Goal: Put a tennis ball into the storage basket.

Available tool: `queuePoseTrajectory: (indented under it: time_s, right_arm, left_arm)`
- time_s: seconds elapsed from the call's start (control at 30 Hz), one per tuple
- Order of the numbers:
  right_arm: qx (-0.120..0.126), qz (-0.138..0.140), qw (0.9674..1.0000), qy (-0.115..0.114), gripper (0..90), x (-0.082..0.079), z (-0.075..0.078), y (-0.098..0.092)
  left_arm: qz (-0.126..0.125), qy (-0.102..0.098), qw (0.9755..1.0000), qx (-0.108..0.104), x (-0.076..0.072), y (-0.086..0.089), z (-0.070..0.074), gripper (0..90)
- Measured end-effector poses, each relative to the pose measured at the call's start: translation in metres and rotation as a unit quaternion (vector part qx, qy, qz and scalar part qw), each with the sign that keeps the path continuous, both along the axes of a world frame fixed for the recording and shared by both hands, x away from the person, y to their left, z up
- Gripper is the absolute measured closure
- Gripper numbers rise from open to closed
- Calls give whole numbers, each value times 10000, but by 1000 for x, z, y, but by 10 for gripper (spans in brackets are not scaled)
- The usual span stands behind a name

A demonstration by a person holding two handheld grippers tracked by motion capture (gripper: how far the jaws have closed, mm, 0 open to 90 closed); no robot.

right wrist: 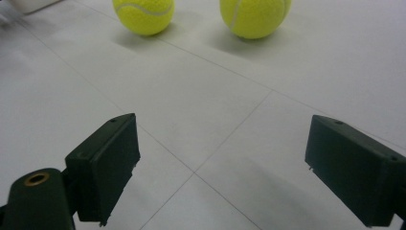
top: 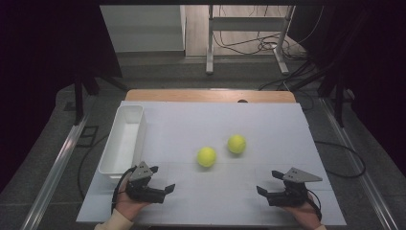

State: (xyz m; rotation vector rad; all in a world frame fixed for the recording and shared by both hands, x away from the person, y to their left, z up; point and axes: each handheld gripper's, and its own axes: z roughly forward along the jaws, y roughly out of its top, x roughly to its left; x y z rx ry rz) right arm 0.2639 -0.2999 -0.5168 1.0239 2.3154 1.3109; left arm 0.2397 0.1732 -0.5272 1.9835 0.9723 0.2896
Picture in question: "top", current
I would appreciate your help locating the white cabinet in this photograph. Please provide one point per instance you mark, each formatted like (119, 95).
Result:
(143, 28)

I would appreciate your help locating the dark curtain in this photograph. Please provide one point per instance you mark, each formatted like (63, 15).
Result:
(32, 64)
(383, 64)

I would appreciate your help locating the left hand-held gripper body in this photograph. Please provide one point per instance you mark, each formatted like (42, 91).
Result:
(140, 188)

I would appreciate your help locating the white metal stand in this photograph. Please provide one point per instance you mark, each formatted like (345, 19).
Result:
(245, 24)

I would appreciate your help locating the person's right hand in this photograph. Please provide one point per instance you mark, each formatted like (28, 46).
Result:
(304, 214)

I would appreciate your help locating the white plastic bin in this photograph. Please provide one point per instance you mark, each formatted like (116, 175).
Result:
(123, 150)

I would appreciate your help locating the yellow tennis ball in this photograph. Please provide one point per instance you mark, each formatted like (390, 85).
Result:
(207, 156)
(236, 144)

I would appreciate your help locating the black tripod stand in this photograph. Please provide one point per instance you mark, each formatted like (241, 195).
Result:
(339, 102)
(78, 102)

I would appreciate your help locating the aluminium floor rail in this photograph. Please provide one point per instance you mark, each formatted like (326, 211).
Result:
(360, 179)
(54, 175)

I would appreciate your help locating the person's left hand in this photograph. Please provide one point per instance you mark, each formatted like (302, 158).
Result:
(127, 206)

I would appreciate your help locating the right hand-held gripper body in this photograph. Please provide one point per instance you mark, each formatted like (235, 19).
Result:
(292, 196)

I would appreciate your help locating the white table mat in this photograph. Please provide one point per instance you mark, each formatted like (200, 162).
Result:
(223, 198)

